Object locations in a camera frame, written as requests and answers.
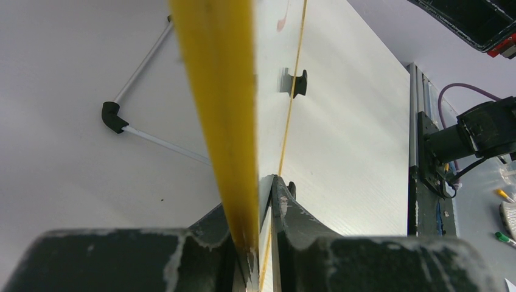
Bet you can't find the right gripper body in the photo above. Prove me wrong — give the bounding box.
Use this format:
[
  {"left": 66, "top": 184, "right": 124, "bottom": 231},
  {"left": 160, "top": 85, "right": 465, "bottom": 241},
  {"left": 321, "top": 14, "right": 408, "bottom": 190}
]
[{"left": 487, "top": 34, "right": 516, "bottom": 60}]

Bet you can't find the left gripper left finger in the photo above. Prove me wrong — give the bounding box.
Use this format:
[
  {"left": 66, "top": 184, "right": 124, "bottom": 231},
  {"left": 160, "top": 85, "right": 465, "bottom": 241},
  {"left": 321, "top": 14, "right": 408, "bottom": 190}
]
[{"left": 4, "top": 206, "right": 245, "bottom": 291}]

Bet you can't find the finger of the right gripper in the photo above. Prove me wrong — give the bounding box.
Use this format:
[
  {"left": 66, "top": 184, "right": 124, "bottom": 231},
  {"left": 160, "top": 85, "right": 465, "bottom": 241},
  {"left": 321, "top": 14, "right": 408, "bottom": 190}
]
[{"left": 410, "top": 0, "right": 515, "bottom": 53}]

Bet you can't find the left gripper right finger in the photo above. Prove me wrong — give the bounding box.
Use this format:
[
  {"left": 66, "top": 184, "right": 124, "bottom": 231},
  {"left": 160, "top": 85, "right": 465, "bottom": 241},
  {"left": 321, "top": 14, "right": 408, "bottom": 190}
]
[{"left": 271, "top": 176, "right": 497, "bottom": 291}]

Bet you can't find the yellow framed whiteboard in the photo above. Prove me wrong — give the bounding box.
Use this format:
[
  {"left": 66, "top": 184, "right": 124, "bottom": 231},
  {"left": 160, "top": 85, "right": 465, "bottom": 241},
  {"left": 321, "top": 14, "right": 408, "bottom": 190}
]
[{"left": 0, "top": 0, "right": 309, "bottom": 292}]

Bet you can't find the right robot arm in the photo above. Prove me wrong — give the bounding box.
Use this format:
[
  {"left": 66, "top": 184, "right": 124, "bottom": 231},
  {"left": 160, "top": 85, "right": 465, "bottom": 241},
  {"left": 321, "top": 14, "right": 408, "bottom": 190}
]
[{"left": 413, "top": 1, "right": 515, "bottom": 162}]

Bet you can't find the black whiteboard clip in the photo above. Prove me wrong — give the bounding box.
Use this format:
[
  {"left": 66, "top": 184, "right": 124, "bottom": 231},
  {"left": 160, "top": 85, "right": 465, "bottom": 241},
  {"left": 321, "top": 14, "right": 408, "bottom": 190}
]
[
  {"left": 279, "top": 68, "right": 308, "bottom": 99},
  {"left": 287, "top": 181, "right": 296, "bottom": 200}
]

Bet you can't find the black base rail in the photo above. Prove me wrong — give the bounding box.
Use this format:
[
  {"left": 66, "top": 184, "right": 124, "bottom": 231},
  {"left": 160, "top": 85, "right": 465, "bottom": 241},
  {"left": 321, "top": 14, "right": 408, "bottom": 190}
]
[{"left": 406, "top": 63, "right": 457, "bottom": 237}]

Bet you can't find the whiteboard wire stand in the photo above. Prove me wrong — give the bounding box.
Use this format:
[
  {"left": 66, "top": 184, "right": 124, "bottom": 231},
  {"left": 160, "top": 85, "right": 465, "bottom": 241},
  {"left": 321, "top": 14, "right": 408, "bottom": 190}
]
[{"left": 101, "top": 16, "right": 210, "bottom": 165}]

